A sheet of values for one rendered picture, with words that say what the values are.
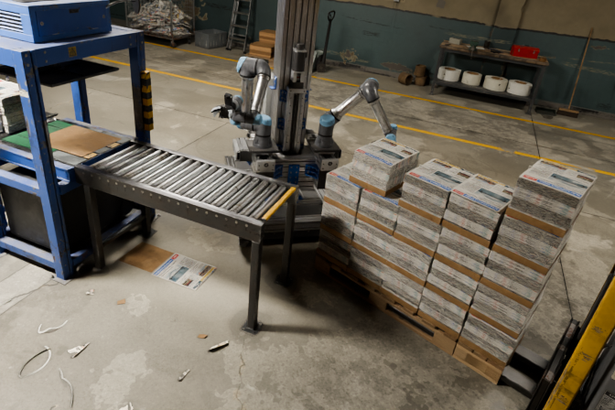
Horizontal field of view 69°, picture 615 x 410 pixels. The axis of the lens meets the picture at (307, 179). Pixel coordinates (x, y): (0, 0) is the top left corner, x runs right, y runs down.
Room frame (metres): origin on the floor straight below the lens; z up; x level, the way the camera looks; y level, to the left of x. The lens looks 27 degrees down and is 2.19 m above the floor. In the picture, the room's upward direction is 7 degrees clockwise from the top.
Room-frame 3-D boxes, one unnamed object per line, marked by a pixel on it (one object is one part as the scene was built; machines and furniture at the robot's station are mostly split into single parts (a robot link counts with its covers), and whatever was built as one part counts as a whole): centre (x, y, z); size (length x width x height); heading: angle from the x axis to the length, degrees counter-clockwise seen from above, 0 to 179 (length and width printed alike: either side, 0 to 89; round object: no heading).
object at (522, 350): (2.29, -1.20, 0.05); 1.05 x 0.10 x 0.04; 52
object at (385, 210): (2.54, -0.70, 0.42); 1.17 x 0.39 x 0.83; 52
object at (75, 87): (3.36, 1.88, 0.77); 0.09 x 0.09 x 1.55; 71
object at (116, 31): (2.85, 1.74, 1.50); 0.94 x 0.68 x 0.10; 161
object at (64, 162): (2.85, 1.74, 0.75); 0.70 x 0.65 x 0.10; 71
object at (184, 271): (2.53, 0.81, 0.00); 0.37 x 0.29 x 0.01; 71
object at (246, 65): (3.13, 0.51, 1.19); 0.15 x 0.12 x 0.55; 83
